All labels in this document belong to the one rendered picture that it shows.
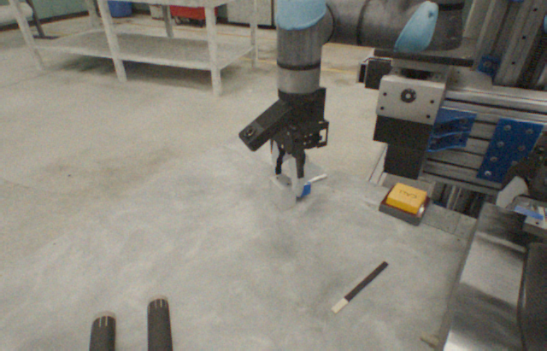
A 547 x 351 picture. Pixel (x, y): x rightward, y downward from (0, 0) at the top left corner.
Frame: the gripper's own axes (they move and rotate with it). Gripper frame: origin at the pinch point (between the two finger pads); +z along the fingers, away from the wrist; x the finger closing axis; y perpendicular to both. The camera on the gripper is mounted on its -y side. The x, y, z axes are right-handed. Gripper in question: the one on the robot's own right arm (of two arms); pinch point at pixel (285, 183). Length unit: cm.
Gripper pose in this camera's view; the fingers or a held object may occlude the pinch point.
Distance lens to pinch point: 71.3
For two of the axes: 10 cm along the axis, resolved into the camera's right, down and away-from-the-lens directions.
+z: 0.0, 8.3, 5.6
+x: -5.0, -4.8, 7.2
